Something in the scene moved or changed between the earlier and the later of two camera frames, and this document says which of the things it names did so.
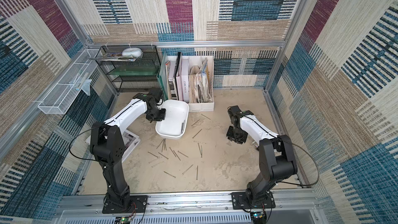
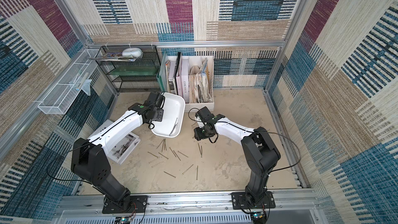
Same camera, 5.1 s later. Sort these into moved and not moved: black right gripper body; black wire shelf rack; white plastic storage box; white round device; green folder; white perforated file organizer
Moved: white plastic storage box; black right gripper body
Not moved: white perforated file organizer; white round device; green folder; black wire shelf rack
